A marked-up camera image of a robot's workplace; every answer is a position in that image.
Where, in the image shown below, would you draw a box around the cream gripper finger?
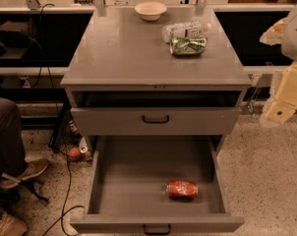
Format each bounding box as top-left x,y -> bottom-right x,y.
260,62 -> 297,128
260,18 -> 286,45

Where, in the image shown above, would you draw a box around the red coke can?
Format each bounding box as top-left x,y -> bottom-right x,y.
166,180 -> 199,199

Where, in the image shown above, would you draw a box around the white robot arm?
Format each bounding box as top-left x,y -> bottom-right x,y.
260,4 -> 297,128

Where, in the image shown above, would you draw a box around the green crushed soda can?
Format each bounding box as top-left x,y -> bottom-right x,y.
170,36 -> 208,56

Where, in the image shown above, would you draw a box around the grey metal drawer cabinet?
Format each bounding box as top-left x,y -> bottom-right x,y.
61,6 -> 250,148

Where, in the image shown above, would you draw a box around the open grey middle drawer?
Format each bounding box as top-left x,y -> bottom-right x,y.
70,136 -> 244,234

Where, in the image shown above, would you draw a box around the closed grey top drawer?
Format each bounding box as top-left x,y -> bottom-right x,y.
71,107 -> 240,136

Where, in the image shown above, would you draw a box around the red can on floor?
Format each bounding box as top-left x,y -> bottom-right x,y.
68,147 -> 87,161

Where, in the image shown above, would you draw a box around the clear plastic water bottle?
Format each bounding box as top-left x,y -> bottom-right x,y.
162,21 -> 211,43

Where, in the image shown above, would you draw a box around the white paper bowl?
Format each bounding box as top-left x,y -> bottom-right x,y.
135,2 -> 167,22

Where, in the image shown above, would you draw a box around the tan shoe upper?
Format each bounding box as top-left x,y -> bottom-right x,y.
0,158 -> 49,190

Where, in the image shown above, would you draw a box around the tan shoe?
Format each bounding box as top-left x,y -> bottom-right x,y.
0,212 -> 28,236
0,158 -> 49,190

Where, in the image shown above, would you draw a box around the person leg brown trousers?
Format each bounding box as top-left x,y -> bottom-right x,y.
0,97 -> 28,176

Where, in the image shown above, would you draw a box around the black office chair base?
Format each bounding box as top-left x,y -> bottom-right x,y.
0,167 -> 50,208

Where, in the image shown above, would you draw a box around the tan shoe lower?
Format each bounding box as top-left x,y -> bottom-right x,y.
0,212 -> 28,236

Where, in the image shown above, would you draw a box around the black drawer handle upper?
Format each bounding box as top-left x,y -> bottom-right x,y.
142,115 -> 170,124

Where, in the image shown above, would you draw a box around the black drawer handle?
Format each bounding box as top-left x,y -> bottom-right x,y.
142,115 -> 170,124
143,224 -> 171,236

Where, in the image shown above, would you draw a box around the black drawer handle lower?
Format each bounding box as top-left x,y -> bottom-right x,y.
143,224 -> 171,236

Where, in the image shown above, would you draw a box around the black floor cable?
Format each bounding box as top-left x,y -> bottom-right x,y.
41,154 -> 85,236

